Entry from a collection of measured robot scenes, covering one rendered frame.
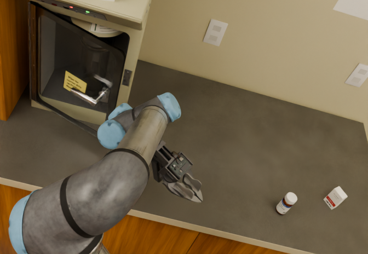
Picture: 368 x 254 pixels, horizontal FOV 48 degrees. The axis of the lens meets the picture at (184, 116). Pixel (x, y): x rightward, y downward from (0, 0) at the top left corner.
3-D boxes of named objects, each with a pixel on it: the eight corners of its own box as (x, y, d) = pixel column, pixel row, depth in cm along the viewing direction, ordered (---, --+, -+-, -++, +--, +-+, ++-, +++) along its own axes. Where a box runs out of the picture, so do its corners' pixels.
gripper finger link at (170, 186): (180, 200, 119) (159, 178, 120) (178, 201, 121) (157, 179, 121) (190, 189, 122) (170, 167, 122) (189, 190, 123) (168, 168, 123)
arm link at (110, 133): (125, 111, 104) (139, 104, 114) (89, 128, 107) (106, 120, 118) (139, 139, 104) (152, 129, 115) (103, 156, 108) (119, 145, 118)
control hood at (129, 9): (28, -8, 113) (27, -42, 106) (144, 26, 116) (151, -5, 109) (11, 16, 105) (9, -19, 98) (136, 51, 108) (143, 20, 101)
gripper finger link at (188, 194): (201, 206, 116) (178, 182, 116) (193, 209, 121) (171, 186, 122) (207, 198, 118) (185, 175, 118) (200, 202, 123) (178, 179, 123)
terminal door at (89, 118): (33, 98, 143) (32, 0, 114) (108, 142, 139) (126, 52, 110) (32, 99, 142) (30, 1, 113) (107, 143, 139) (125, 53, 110)
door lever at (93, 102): (79, 84, 126) (80, 78, 124) (105, 99, 125) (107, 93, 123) (68, 94, 122) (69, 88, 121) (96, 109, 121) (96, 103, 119)
